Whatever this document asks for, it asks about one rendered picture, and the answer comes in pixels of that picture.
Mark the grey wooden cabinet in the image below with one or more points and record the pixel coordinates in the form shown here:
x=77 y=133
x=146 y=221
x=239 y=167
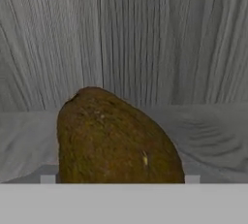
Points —
x=145 y=40

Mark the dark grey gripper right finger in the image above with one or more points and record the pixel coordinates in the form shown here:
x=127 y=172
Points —
x=192 y=179

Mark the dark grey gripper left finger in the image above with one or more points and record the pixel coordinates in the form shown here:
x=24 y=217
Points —
x=47 y=178

